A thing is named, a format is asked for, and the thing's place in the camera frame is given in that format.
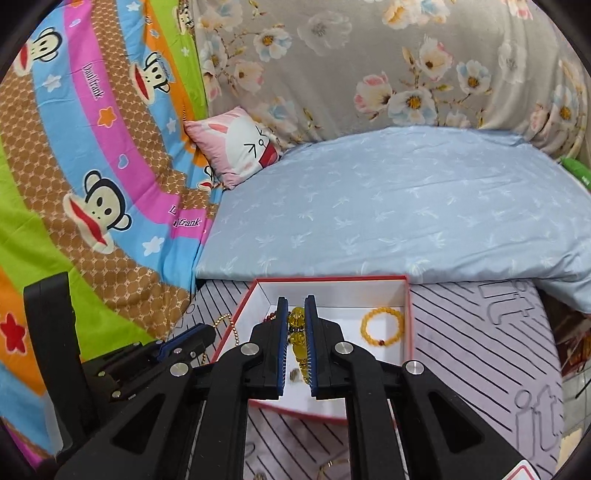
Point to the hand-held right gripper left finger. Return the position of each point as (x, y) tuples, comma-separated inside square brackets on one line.
[(280, 350)]

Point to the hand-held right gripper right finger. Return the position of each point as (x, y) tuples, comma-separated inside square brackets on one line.
[(310, 346)]

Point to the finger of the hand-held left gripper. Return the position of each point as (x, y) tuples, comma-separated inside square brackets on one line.
[(184, 339)]

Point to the dark flower earring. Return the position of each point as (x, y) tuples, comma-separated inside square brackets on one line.
[(293, 374)]

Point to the red cardboard box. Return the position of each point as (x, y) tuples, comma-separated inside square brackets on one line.
[(369, 286)]

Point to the rose gold bangle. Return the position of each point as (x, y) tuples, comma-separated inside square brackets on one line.
[(334, 465)]

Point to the light blue quilt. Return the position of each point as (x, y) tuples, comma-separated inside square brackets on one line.
[(392, 207)]

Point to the colourful cartoon monkey blanket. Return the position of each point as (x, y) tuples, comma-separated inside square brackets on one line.
[(92, 161)]

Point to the pink cartoon rabbit pillow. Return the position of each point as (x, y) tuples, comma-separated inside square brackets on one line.
[(231, 143)]

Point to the grey floral quilt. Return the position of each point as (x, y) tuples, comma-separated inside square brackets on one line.
[(369, 55)]

